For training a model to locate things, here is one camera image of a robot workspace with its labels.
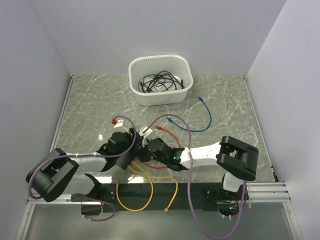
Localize black network switch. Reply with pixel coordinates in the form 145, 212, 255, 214
116, 149, 140, 170

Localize red ethernet cable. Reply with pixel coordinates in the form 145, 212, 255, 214
136, 125, 182, 170

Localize yellow ethernet cable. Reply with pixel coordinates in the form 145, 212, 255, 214
133, 162, 179, 213
115, 164, 154, 212

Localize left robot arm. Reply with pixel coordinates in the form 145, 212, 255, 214
26, 128, 137, 202

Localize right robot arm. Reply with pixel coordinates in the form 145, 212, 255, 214
145, 136, 259, 200

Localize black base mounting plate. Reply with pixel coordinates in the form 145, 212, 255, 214
71, 182, 243, 216

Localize white plastic tub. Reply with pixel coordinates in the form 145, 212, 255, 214
128, 54, 194, 106

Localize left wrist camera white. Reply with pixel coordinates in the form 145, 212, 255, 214
111, 119, 130, 132

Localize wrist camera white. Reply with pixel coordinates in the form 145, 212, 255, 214
139, 126, 154, 138
111, 119, 130, 132

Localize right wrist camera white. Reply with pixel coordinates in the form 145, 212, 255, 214
139, 126, 154, 138

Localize blue ethernet cable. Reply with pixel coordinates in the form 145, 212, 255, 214
166, 96, 212, 133

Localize tangled black cables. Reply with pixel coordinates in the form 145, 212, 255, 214
138, 70, 186, 94

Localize aluminium frame rail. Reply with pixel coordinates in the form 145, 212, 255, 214
26, 182, 291, 205

